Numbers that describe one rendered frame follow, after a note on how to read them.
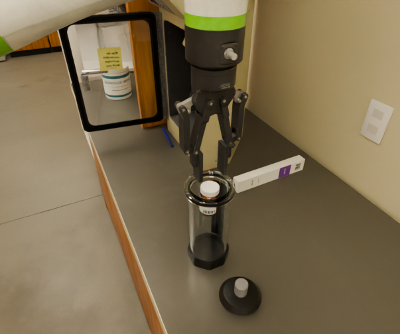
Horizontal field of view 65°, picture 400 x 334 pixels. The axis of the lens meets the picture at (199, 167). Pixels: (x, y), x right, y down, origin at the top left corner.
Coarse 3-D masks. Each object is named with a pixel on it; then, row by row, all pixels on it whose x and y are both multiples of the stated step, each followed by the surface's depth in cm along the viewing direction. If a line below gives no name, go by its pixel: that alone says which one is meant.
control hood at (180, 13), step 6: (162, 0) 80; (168, 0) 73; (174, 0) 73; (180, 0) 73; (168, 6) 80; (174, 6) 74; (180, 6) 74; (174, 12) 81; (180, 12) 75; (180, 18) 83
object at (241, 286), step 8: (232, 280) 69; (240, 280) 66; (248, 280) 69; (224, 288) 68; (232, 288) 68; (240, 288) 65; (248, 288) 68; (256, 288) 68; (224, 296) 66; (232, 296) 66; (240, 296) 66; (248, 296) 66; (256, 296) 66; (224, 304) 66; (232, 304) 65; (240, 304) 65; (248, 304) 65; (256, 304) 66; (232, 312) 65; (240, 312) 64; (248, 312) 65
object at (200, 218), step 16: (192, 176) 68; (208, 176) 70; (224, 176) 68; (192, 192) 64; (224, 192) 70; (192, 208) 66; (208, 208) 64; (224, 208) 65; (192, 224) 69; (208, 224) 67; (224, 224) 69; (192, 240) 73; (208, 240) 70; (224, 240) 72; (208, 256) 73
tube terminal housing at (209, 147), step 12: (252, 0) 93; (168, 12) 96; (252, 12) 96; (180, 24) 90; (252, 24) 100; (240, 72) 97; (240, 84) 101; (168, 108) 121; (228, 108) 97; (216, 120) 97; (204, 132) 98; (216, 132) 100; (204, 144) 101; (216, 144) 103; (204, 156) 104; (216, 156) 106; (204, 168) 107
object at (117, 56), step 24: (96, 24) 98; (120, 24) 100; (144, 24) 103; (72, 48) 100; (96, 48) 102; (120, 48) 105; (144, 48) 107; (96, 72) 107; (120, 72) 109; (144, 72) 112; (96, 96) 111; (120, 96) 114; (144, 96) 117; (96, 120) 116; (120, 120) 119
